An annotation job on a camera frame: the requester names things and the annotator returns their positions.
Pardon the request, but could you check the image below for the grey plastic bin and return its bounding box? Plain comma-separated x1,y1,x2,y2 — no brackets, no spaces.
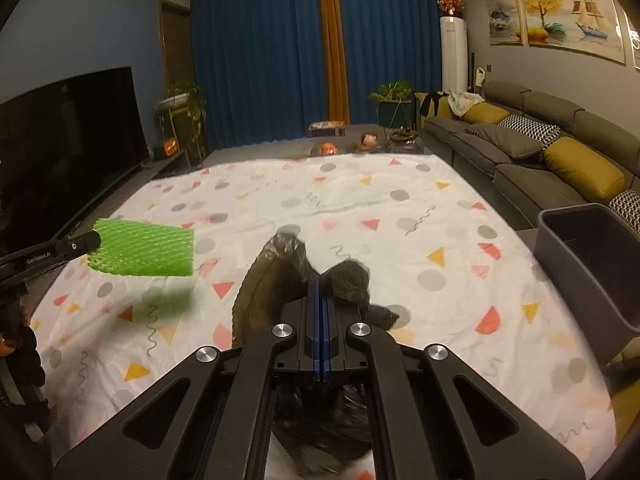
537,203,640,366

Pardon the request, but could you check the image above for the orange glowing box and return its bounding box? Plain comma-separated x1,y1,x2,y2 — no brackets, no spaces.
150,138,178,160

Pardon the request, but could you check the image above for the orange curtain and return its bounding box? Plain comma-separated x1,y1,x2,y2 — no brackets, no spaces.
315,0,349,123

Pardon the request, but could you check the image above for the flat box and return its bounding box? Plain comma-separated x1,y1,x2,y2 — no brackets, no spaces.
308,120,347,138

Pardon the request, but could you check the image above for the dark tea set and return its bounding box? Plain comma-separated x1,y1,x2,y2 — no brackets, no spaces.
382,127,426,153

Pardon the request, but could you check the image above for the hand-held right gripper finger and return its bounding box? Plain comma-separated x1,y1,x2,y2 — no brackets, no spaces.
320,275,586,480
52,275,321,480

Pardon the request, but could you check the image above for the small framed painting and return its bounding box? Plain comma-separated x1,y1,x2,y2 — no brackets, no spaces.
484,0,526,47

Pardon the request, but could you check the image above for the yellow leather seat cushion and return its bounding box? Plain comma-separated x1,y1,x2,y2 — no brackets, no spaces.
602,345,640,461

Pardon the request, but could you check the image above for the patterned white tablecloth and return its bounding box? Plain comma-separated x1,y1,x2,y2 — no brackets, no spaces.
22,152,618,480

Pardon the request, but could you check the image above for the grey television stand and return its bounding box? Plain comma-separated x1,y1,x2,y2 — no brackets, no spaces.
50,152,192,241

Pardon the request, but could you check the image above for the brown wooden door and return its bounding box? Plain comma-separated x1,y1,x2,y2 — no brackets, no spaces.
157,0,193,141

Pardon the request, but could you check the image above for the framed sailboat painting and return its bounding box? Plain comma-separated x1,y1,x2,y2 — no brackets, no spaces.
519,0,627,65

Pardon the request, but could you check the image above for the white cloth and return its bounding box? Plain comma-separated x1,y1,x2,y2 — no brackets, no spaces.
446,91,483,115

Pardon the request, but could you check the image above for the flat grey pillow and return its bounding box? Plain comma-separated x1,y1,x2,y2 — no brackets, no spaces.
467,123,543,160

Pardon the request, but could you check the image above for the grey sofa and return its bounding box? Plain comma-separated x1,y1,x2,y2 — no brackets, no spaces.
414,80,640,241

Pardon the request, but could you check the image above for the black plastic bag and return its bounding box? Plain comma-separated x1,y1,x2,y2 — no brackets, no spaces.
231,227,401,478

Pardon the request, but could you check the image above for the potted plant in dark pot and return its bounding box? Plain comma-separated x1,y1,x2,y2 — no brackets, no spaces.
368,81,413,128

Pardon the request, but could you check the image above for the blue curtain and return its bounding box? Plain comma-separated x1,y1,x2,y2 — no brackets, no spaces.
190,0,331,150
337,0,461,126

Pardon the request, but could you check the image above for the black cloth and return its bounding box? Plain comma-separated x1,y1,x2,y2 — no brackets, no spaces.
417,92,448,118

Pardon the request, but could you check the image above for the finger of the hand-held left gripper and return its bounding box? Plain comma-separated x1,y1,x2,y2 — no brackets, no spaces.
0,230,102,286

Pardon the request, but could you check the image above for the yellow pillow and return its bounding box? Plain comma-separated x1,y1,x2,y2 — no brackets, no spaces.
461,102,511,125
543,136,626,201

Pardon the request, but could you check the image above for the black television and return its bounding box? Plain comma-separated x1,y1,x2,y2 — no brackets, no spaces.
0,66,151,261

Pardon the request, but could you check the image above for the framed grey painting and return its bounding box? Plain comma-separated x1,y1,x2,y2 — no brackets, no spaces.
622,10,640,68

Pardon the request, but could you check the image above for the green foam net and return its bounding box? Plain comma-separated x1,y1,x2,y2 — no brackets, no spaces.
86,218,195,277

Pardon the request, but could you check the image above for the white standing air conditioner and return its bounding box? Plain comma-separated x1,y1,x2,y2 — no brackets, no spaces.
440,16,468,95

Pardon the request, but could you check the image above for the black and white patterned pillow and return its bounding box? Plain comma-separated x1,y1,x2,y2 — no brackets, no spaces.
607,190,640,233
497,114,562,142

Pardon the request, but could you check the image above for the trailing plant on stand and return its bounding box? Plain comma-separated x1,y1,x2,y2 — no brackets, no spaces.
157,82,207,171

